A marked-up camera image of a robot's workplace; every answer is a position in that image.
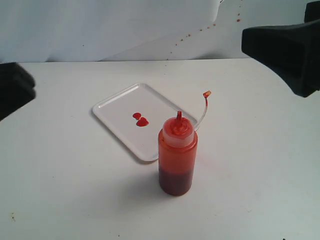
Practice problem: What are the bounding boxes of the red sauce blobs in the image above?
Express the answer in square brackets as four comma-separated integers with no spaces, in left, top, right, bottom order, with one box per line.
[132,112,149,127]

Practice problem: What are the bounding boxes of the red sauce squeeze bottle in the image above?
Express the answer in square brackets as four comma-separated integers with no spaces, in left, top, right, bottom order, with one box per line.
[158,90,212,196]

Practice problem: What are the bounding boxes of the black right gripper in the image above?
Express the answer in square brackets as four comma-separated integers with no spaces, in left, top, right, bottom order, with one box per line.
[241,1,320,98]

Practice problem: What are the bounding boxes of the white rectangular plastic tray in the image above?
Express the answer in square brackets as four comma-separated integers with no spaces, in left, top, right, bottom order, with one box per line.
[92,83,197,162]

